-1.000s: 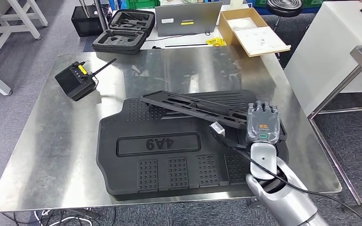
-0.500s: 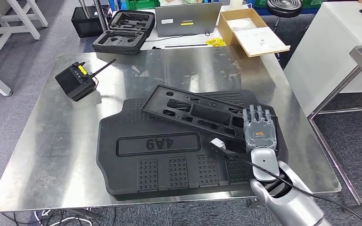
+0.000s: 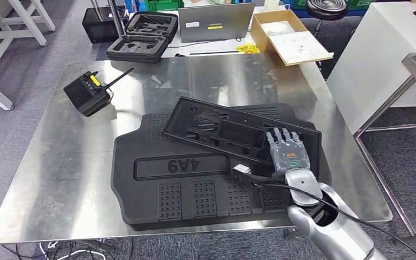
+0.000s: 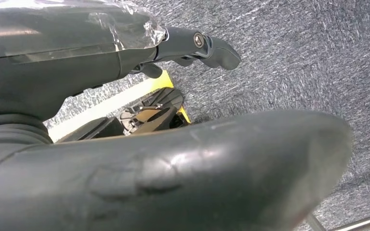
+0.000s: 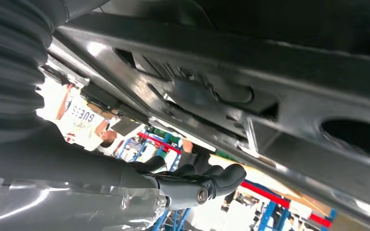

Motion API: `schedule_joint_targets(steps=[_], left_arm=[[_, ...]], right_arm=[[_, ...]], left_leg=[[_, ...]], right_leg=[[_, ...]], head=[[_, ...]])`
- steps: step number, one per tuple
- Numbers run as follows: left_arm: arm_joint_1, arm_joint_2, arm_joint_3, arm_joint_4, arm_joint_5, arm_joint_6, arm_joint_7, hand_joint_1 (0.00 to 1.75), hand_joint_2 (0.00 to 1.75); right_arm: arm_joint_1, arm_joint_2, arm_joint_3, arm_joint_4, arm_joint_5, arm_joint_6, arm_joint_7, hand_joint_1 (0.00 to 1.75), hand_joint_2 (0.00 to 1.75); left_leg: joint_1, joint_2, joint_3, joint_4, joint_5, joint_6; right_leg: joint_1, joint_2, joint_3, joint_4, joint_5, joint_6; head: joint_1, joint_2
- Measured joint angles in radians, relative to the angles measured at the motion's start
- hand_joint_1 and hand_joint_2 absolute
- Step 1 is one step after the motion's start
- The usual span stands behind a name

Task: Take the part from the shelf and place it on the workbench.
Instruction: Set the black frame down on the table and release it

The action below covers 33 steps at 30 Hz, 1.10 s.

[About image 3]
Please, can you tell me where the black cube box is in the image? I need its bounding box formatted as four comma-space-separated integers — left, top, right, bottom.
82, 6, 126, 44

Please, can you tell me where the white table frame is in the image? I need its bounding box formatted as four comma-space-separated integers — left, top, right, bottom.
0, 0, 56, 111

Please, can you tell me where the black plastic panel with cutouts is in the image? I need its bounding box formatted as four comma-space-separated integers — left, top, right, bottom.
162, 96, 322, 178

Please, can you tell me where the stainless steel workbench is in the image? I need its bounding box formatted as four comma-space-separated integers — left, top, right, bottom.
0, 54, 393, 245

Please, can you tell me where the steel table with white panel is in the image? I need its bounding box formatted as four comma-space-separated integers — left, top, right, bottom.
326, 2, 416, 246

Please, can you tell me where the black round stool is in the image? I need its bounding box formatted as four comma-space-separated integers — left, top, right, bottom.
305, 0, 349, 37

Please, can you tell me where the black foam carrying case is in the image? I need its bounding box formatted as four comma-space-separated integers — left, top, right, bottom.
106, 11, 179, 64

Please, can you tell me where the black floor cable bundle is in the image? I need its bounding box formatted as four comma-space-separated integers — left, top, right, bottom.
0, 214, 137, 260

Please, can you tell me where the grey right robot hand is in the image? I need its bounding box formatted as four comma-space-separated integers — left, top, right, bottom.
265, 127, 311, 178

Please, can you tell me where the open cardboard box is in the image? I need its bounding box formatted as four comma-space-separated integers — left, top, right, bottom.
250, 9, 334, 67

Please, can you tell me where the white desk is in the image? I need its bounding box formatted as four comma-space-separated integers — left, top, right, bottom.
161, 5, 288, 58

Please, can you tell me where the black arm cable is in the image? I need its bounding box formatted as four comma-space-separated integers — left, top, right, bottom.
255, 183, 416, 260

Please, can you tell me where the yellow packet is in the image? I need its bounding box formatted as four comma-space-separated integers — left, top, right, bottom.
236, 43, 261, 55

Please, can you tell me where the small black tray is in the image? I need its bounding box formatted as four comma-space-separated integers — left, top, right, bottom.
63, 67, 135, 118

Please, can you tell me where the green crate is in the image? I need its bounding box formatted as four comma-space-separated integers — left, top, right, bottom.
143, 0, 184, 12
348, 0, 374, 10

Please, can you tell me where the grey laptop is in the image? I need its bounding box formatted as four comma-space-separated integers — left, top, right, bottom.
178, 3, 256, 44

